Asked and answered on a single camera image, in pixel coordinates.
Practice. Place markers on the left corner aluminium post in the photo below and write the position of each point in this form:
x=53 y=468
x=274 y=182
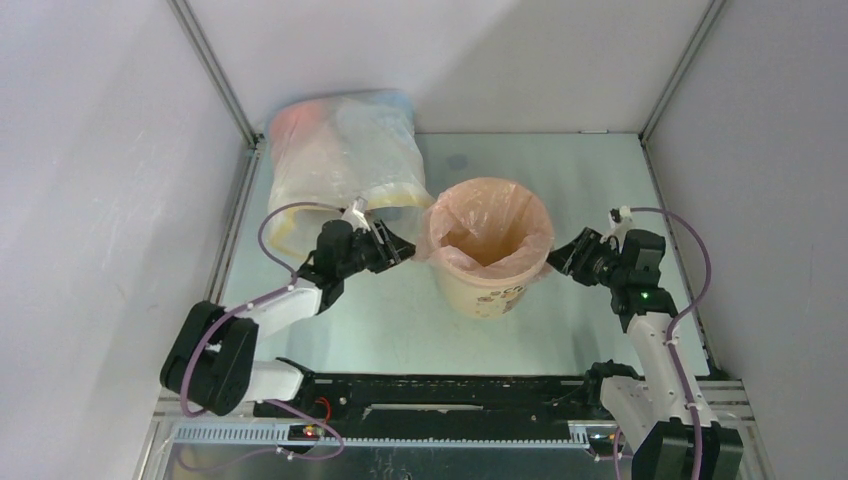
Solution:
x=204 y=50

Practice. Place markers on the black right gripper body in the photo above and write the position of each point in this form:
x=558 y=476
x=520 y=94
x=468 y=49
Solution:
x=583 y=256

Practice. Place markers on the aluminium front frame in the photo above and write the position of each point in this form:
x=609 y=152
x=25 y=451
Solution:
x=273 y=429

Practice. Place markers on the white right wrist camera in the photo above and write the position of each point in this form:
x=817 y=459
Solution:
x=621 y=221

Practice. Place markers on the right corner aluminium post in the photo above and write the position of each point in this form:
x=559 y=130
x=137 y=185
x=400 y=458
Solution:
x=699 y=36

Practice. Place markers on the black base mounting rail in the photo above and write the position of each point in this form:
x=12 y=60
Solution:
x=452 y=407

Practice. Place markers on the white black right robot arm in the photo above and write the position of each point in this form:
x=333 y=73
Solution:
x=662 y=413

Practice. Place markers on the large translucent bag of bags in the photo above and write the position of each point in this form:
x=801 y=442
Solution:
x=326 y=152

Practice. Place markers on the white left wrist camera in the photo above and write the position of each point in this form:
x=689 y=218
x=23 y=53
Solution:
x=355 y=214

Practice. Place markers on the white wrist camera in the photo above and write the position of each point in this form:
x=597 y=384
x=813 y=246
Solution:
x=355 y=214
x=621 y=221

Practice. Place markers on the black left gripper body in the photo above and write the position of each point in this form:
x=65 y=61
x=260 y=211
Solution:
x=360 y=257

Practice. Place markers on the pink plastic trash bag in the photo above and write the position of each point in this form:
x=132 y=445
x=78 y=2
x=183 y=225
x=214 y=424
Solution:
x=486 y=228

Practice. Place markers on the corner aluminium post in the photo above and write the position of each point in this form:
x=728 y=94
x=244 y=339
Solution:
x=699 y=36
x=204 y=50

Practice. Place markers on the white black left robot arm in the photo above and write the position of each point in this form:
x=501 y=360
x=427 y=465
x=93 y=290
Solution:
x=212 y=365

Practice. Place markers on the cream round trash bin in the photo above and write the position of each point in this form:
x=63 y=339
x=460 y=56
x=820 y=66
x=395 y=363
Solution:
x=480 y=298

